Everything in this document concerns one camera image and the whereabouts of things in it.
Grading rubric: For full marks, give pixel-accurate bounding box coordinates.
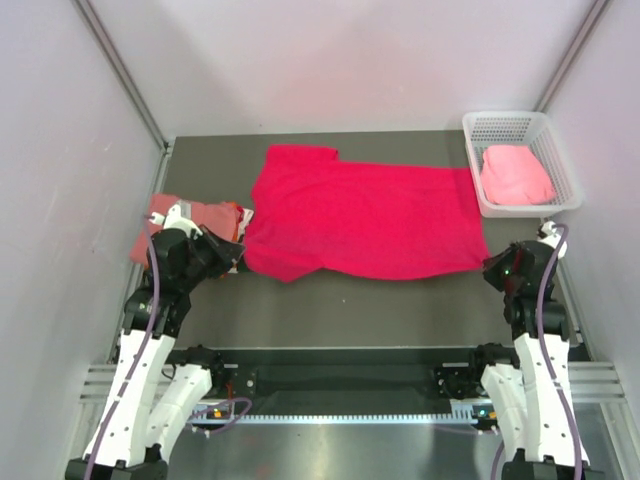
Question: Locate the purple cable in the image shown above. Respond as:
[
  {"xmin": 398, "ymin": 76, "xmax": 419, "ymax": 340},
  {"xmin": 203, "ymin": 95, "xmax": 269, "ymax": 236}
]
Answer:
[
  {"xmin": 82, "ymin": 214, "xmax": 254, "ymax": 480},
  {"xmin": 492, "ymin": 223, "xmax": 581, "ymax": 480}
]

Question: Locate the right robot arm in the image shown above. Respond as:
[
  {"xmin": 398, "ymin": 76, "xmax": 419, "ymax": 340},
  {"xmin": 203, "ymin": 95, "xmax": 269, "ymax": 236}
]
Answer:
[{"xmin": 466, "ymin": 236, "xmax": 605, "ymax": 479}]

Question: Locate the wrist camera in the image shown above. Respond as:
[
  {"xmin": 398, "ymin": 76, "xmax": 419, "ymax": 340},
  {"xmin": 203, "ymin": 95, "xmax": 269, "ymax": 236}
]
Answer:
[
  {"xmin": 537, "ymin": 220, "xmax": 569, "ymax": 260},
  {"xmin": 146, "ymin": 200, "xmax": 203, "ymax": 239}
]

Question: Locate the white plastic basket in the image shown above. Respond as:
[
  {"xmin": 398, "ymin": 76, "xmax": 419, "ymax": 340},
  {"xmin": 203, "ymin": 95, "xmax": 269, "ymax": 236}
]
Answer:
[{"xmin": 462, "ymin": 111, "xmax": 584, "ymax": 218}]

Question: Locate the folded orange t shirt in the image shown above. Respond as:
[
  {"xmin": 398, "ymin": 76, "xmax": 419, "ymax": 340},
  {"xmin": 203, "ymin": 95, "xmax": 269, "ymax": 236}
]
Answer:
[{"xmin": 219, "ymin": 202, "xmax": 244, "ymax": 242}]

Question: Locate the folded salmon t shirt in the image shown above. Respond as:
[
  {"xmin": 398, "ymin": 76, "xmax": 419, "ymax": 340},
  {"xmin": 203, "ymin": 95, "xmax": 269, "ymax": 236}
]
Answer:
[{"xmin": 129, "ymin": 194, "xmax": 223, "ymax": 268}]

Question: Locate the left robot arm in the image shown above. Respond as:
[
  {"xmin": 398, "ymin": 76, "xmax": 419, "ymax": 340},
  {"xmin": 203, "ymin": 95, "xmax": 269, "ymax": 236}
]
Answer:
[{"xmin": 65, "ymin": 227, "xmax": 245, "ymax": 479}]

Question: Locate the slotted grey cable duct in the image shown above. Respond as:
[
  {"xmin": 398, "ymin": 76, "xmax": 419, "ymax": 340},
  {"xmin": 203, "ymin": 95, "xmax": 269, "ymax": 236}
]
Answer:
[{"xmin": 189, "ymin": 403, "xmax": 506, "ymax": 426}]

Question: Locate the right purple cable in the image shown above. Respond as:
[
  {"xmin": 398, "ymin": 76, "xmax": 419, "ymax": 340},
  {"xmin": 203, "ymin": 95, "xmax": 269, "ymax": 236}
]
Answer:
[{"xmin": 492, "ymin": 223, "xmax": 581, "ymax": 480}]

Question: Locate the light pink t shirt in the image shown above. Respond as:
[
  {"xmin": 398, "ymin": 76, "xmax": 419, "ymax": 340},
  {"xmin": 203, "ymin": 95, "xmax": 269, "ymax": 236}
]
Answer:
[{"xmin": 480, "ymin": 145, "xmax": 556, "ymax": 206}]

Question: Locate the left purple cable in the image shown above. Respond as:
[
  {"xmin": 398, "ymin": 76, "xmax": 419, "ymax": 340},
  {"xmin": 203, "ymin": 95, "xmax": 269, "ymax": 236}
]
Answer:
[{"xmin": 82, "ymin": 214, "xmax": 254, "ymax": 480}]

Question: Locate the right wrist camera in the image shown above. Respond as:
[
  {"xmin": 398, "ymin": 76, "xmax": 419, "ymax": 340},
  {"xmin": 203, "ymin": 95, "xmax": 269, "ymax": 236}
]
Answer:
[{"xmin": 537, "ymin": 220, "xmax": 569, "ymax": 260}]

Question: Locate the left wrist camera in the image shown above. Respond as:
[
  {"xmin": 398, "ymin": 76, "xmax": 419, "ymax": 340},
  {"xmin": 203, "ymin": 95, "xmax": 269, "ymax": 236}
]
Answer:
[{"xmin": 146, "ymin": 200, "xmax": 203, "ymax": 239}]

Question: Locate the magenta t shirt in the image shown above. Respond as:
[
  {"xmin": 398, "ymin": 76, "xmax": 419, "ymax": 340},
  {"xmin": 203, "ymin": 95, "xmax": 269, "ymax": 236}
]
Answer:
[{"xmin": 245, "ymin": 145, "xmax": 490, "ymax": 282}]

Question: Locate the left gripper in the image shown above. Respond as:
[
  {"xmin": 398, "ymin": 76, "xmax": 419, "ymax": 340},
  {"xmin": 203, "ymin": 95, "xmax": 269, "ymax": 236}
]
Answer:
[{"xmin": 178, "ymin": 224, "xmax": 245, "ymax": 290}]

